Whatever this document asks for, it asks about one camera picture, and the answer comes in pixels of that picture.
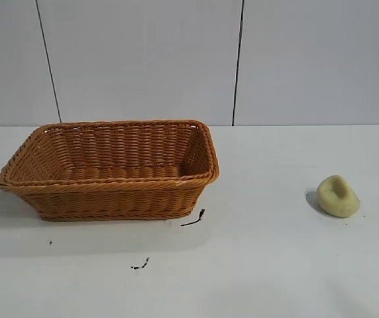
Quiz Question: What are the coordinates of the pale yellow egg yolk pastry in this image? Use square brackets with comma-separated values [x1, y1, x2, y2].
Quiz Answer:
[316, 174, 360, 219]

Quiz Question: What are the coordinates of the brown woven wicker basket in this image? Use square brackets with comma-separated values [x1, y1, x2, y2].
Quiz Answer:
[0, 119, 221, 222]

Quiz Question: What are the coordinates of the thin black scrap with tuft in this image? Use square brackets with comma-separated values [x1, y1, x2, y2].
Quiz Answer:
[180, 208, 207, 228]

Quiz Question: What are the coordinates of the small black dotted scrap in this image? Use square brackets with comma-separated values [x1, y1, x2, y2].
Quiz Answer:
[130, 256, 150, 270]

